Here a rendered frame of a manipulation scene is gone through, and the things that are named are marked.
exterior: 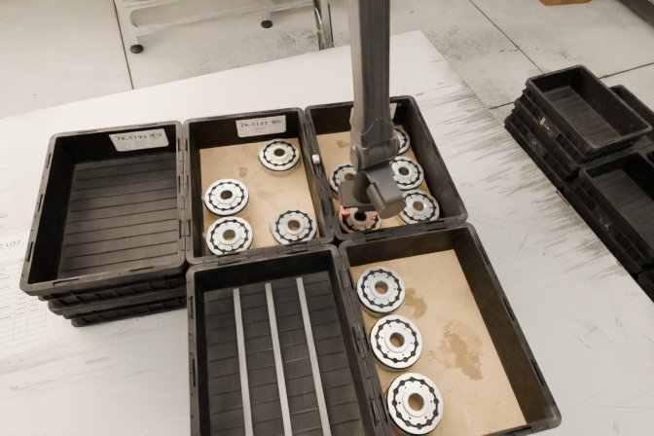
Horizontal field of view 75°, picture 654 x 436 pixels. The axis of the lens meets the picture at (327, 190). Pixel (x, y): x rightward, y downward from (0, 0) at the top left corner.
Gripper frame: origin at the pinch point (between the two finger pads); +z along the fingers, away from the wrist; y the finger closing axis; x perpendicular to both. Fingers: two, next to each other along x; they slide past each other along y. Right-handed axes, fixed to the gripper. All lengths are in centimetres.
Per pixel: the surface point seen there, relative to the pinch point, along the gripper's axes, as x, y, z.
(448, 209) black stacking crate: -1.3, 20.7, -1.1
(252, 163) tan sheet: 20.0, -24.5, 5.0
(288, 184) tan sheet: 12.4, -15.7, 4.7
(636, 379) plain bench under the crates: -40, 60, 15
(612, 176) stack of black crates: 36, 117, 50
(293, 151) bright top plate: 20.8, -13.8, 2.2
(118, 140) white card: 24, -56, -1
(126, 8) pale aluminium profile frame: 178, -96, 67
